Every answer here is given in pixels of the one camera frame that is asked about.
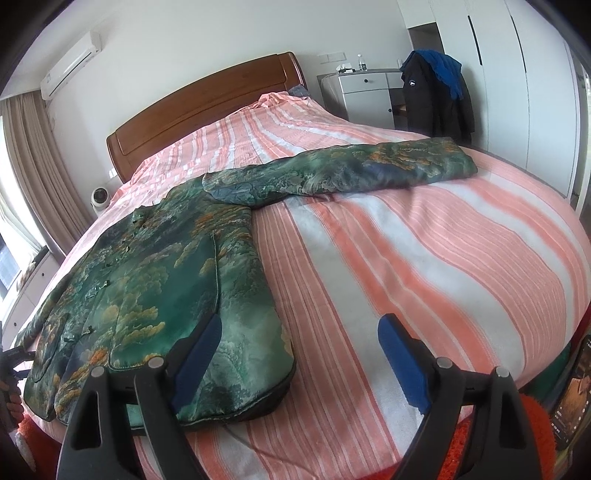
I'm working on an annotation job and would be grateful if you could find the white wardrobe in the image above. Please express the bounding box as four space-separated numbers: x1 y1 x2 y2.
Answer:
397 0 583 199

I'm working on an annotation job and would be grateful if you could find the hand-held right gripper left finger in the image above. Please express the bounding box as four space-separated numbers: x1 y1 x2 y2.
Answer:
55 315 223 480

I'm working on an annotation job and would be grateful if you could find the white round camera device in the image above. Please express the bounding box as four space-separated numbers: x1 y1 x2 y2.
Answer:
90 185 113 213

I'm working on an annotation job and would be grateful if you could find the white wall air conditioner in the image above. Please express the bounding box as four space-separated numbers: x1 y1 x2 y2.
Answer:
39 30 102 100

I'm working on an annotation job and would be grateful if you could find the wooden headboard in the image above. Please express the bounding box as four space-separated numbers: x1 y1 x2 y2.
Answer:
106 52 308 185

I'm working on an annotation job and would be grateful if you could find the blue cloth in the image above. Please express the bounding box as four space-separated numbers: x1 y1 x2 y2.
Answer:
422 50 465 100

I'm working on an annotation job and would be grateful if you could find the beige curtain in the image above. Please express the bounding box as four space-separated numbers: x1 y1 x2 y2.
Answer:
0 90 100 257

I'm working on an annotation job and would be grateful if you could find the green landscape print padded jacket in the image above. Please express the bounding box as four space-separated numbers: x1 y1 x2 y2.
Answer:
16 138 478 432

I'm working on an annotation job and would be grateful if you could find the orange fuzzy garment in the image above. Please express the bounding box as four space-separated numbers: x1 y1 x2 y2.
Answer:
450 392 557 480
13 413 63 480

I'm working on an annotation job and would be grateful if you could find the person's left hand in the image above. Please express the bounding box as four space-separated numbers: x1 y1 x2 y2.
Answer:
0 378 24 418

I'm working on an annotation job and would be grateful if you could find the white low window cabinet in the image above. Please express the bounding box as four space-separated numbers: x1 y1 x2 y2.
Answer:
0 251 61 352

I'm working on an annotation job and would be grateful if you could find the white drawer dresser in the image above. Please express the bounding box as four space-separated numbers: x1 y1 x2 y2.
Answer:
318 69 407 130

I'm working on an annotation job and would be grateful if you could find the bed with pink striped sheet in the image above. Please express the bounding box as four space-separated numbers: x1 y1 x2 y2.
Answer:
28 90 591 480

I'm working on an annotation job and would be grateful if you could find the window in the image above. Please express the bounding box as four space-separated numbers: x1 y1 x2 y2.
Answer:
0 115 24 291

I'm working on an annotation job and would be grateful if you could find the black smartphone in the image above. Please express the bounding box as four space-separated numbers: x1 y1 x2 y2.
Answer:
551 337 591 450

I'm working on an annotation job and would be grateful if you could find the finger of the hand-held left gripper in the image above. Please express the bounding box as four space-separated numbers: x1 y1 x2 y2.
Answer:
6 347 35 372

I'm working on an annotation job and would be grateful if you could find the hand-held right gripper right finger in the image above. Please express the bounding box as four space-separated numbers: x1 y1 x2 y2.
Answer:
377 313 544 480

